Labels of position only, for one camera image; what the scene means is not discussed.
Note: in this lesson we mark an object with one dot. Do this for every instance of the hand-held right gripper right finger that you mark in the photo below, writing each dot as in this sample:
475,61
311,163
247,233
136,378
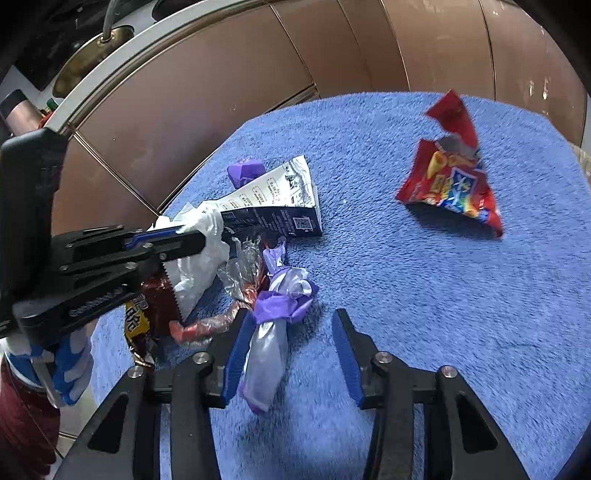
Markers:
346,360

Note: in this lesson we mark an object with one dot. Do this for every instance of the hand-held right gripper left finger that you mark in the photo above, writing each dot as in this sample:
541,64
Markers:
238,357

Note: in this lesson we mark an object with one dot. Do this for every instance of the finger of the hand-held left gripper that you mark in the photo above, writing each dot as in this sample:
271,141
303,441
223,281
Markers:
184,247
154,236

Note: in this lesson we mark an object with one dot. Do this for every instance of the purple and silver wrapper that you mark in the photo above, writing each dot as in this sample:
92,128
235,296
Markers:
265,355

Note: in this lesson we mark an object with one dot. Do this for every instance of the white plastic bag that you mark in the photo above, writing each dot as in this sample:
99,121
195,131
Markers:
198,272

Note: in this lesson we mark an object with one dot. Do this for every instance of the clear plastic wrapper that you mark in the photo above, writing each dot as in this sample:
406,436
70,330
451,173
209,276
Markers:
240,272

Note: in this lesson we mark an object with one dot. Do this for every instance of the dark red serrated wrapper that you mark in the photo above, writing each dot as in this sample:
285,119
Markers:
159,304

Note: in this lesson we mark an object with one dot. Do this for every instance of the person's left hand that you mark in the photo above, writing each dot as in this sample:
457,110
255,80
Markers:
69,364

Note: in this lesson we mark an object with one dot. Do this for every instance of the red twisted clear wrapper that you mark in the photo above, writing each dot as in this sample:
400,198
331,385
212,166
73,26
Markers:
194,330

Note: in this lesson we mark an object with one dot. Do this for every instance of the yellow and brown candy packet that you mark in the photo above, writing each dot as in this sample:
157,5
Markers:
136,318

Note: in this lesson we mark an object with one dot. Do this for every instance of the pink bottle with black cap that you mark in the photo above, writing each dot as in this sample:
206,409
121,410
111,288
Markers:
21,115

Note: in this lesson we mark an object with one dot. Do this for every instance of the blue terry towel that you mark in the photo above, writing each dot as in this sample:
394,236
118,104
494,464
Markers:
392,277

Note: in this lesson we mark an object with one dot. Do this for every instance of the small purple crumpled wrapper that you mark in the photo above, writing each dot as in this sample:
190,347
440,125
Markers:
244,170

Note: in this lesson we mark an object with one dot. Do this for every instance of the silver black foil wrapper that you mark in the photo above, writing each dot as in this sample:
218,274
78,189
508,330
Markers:
277,194

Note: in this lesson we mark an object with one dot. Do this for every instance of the brown kitchen base cabinet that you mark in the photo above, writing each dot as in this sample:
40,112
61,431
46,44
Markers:
207,92

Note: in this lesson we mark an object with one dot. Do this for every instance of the red snack bag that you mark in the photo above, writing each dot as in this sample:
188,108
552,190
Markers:
443,180

